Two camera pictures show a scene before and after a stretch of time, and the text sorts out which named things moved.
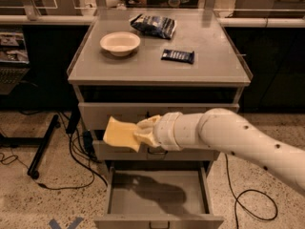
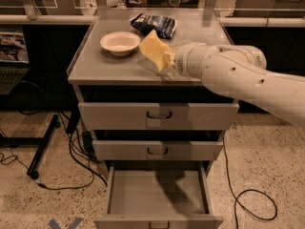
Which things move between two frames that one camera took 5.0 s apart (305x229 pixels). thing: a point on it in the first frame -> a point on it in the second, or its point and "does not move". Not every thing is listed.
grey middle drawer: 116,153 does not move
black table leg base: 41,142 does not move
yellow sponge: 121,134 -> 154,50
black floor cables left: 72,155 does not move
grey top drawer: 94,116 does not move
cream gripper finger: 145,128 -> 172,58
